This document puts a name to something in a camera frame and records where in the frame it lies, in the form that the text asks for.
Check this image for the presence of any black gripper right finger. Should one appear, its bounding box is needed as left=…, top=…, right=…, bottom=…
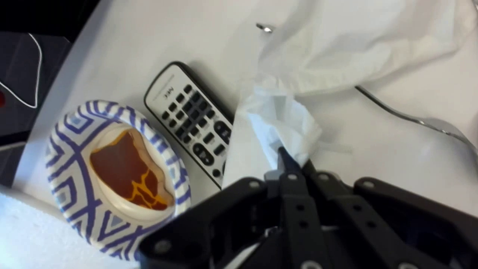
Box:
left=303, top=160, right=478, bottom=269

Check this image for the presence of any blue patterned paper plate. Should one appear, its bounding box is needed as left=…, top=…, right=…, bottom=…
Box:
left=43, top=99, right=192, bottom=263

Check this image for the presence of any grey remote control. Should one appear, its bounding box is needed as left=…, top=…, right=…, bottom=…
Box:
left=141, top=60, right=235, bottom=192

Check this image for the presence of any thin white cable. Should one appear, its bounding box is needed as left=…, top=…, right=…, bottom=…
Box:
left=0, top=32, right=44, bottom=111

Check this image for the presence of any metal spoon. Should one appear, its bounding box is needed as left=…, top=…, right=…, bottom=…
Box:
left=255, top=21, right=276, bottom=36
left=353, top=86, right=478, bottom=157

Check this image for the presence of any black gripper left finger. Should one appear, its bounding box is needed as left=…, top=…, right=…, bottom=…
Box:
left=137, top=147, right=325, bottom=269

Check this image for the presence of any brown toy food piece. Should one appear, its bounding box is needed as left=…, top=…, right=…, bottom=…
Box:
left=88, top=130, right=176, bottom=213

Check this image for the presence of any white napkin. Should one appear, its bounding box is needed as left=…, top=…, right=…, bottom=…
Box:
left=220, top=0, right=478, bottom=190

